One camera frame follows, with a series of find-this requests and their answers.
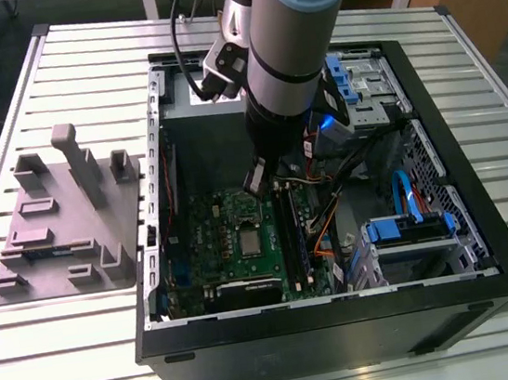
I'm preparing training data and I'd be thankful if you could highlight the CPU socket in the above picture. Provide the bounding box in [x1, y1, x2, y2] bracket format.
[233, 225, 269, 262]

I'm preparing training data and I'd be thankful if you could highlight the grey power supply unit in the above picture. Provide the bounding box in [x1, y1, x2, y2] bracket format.
[155, 63, 262, 198]

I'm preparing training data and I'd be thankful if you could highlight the blue plastic drive carrier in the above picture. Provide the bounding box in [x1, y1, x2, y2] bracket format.
[323, 51, 363, 110]

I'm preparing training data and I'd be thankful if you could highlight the metal socket cover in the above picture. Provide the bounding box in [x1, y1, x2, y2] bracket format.
[228, 189, 265, 230]

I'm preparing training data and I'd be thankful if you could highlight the grey metal drive cage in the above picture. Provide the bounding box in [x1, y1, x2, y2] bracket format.
[299, 42, 419, 161]

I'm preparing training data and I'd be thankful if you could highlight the green motherboard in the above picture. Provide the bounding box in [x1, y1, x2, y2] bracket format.
[141, 175, 335, 321]

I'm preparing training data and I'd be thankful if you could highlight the hard disk in blue carrier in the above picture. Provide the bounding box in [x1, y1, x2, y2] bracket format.
[359, 206, 460, 253]

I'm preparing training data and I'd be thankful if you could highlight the black graphics card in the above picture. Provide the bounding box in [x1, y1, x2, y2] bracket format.
[199, 273, 286, 316]

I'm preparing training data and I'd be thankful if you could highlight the grey metal disk bay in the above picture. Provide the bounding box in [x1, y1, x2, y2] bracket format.
[346, 213, 493, 291]

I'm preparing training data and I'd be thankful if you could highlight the black PC case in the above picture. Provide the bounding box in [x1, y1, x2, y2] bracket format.
[96, 6, 508, 380]

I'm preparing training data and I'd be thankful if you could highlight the grey parts rack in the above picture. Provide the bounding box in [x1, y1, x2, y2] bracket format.
[0, 114, 159, 308]

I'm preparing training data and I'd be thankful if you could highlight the blue RAM stick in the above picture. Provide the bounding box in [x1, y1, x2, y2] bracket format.
[21, 242, 77, 265]

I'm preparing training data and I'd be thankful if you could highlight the black and white wire bundle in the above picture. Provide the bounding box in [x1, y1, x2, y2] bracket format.
[272, 166, 330, 192]

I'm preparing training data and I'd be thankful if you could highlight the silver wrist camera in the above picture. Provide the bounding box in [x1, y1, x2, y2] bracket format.
[306, 64, 358, 148]
[194, 34, 255, 107]

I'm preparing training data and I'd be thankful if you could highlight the black cable bundle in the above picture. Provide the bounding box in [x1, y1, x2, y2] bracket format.
[295, 115, 423, 231]

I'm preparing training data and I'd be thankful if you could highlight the orange wire bundle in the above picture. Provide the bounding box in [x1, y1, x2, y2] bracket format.
[307, 216, 340, 262]

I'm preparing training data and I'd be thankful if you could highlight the blue data cable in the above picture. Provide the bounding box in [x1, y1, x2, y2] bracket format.
[388, 166, 429, 228]

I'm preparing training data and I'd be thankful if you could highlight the black camera cable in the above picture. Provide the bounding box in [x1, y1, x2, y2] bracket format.
[165, 0, 209, 105]

